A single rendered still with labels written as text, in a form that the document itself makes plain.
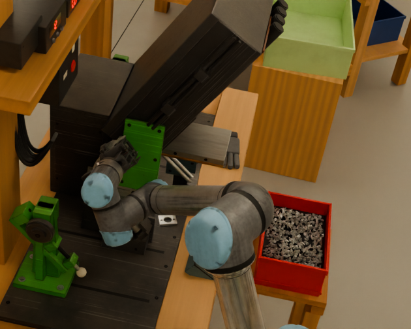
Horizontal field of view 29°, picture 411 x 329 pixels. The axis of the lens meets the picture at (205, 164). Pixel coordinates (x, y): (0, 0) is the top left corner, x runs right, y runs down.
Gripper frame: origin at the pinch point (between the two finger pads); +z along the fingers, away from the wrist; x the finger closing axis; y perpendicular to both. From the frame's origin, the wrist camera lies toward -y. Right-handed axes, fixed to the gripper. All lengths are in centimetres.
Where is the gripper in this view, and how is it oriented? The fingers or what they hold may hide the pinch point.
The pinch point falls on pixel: (119, 149)
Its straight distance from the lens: 221.6
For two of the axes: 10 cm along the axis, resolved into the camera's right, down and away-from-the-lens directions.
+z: 1.1, -3.5, 9.3
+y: 8.0, -5.2, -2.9
